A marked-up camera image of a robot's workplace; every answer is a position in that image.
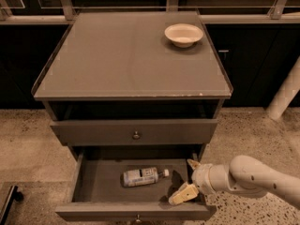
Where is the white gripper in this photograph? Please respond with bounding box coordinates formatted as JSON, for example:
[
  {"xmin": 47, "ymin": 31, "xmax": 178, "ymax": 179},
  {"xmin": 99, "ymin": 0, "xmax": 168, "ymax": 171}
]
[{"xmin": 169, "ymin": 158, "xmax": 215, "ymax": 205}]

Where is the round metal top knob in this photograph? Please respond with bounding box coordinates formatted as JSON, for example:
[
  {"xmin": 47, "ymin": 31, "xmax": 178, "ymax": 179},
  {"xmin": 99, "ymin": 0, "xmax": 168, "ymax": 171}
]
[{"xmin": 132, "ymin": 131, "xmax": 141, "ymax": 140}]

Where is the round metal middle knob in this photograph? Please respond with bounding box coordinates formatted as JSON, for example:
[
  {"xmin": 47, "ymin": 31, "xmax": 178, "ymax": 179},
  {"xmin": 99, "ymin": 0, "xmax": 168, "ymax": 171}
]
[{"xmin": 134, "ymin": 215, "xmax": 142, "ymax": 225}]

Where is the white paper bowl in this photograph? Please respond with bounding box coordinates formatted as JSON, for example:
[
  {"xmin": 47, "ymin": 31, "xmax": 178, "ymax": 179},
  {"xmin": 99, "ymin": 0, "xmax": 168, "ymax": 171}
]
[{"xmin": 164, "ymin": 23, "xmax": 203, "ymax": 48}]

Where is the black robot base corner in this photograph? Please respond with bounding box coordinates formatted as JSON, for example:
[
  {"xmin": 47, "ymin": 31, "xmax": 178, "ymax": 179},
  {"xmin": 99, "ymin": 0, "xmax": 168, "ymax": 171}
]
[{"xmin": 0, "ymin": 186, "xmax": 23, "ymax": 225}]

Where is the open grey middle drawer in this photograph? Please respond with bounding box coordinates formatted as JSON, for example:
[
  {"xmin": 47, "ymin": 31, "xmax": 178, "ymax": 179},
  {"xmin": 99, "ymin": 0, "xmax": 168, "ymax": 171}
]
[{"xmin": 55, "ymin": 152, "xmax": 217, "ymax": 221}]

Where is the grey drawer cabinet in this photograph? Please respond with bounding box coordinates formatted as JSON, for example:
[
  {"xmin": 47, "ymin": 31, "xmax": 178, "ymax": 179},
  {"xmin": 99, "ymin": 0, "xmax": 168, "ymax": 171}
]
[{"xmin": 32, "ymin": 11, "xmax": 233, "ymax": 158}]

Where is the round metal knob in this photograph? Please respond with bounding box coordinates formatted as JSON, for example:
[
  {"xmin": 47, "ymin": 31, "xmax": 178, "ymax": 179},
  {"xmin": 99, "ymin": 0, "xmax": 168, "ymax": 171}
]
[
  {"xmin": 134, "ymin": 215, "xmax": 142, "ymax": 225},
  {"xmin": 132, "ymin": 131, "xmax": 141, "ymax": 140}
]

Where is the blue plastic bottle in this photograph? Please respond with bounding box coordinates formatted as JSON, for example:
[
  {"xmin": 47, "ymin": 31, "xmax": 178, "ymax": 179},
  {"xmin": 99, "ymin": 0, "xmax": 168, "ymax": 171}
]
[{"xmin": 123, "ymin": 167, "xmax": 170, "ymax": 188}]

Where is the white cylindrical post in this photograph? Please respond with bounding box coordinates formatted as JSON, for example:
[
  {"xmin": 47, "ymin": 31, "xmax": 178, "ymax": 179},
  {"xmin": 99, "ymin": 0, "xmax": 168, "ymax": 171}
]
[{"xmin": 267, "ymin": 56, "xmax": 300, "ymax": 120}]

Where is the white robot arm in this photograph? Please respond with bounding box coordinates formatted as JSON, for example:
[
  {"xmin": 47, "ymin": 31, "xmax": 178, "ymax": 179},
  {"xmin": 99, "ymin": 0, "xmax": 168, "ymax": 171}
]
[{"xmin": 169, "ymin": 155, "xmax": 300, "ymax": 209}]

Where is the metal railing frame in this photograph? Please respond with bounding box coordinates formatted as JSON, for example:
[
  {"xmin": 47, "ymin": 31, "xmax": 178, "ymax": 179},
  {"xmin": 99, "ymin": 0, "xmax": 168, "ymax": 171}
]
[{"xmin": 0, "ymin": 0, "xmax": 300, "ymax": 24}]

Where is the grey top drawer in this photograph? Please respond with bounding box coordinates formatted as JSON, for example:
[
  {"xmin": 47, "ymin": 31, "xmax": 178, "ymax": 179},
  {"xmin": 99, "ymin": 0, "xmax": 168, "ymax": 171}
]
[{"xmin": 51, "ymin": 119, "xmax": 218, "ymax": 146}]

